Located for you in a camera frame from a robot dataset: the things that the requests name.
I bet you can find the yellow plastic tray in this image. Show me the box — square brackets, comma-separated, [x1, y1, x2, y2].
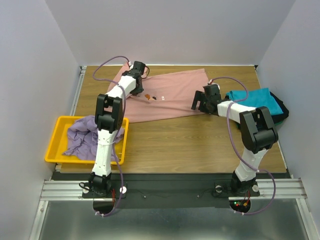
[44, 115, 129, 165]

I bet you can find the black folded t-shirt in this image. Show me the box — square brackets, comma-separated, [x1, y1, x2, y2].
[234, 91, 290, 131]

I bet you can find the pink graphic t-shirt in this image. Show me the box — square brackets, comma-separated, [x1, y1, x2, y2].
[106, 63, 212, 124]

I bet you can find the lavender t-shirt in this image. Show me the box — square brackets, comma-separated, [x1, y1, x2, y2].
[61, 114, 126, 161]

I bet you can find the teal folded t-shirt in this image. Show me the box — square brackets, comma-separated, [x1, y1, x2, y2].
[226, 88, 284, 116]

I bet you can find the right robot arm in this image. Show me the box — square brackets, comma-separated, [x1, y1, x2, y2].
[191, 84, 279, 194]

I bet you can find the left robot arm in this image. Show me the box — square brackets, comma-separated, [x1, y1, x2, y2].
[88, 61, 146, 196]

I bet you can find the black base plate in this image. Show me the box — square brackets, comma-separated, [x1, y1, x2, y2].
[51, 172, 293, 210]

